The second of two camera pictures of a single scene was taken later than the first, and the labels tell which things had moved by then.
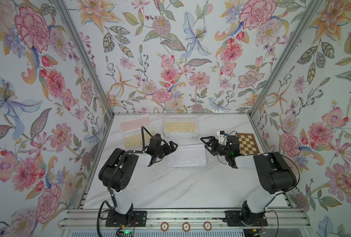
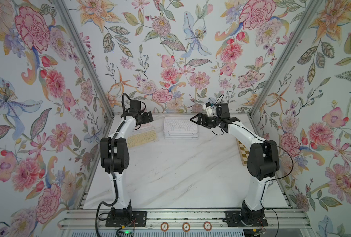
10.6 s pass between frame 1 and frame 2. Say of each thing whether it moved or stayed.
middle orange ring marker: stayed
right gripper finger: moved
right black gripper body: moved
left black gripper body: moved
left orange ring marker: stayed
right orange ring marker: stayed
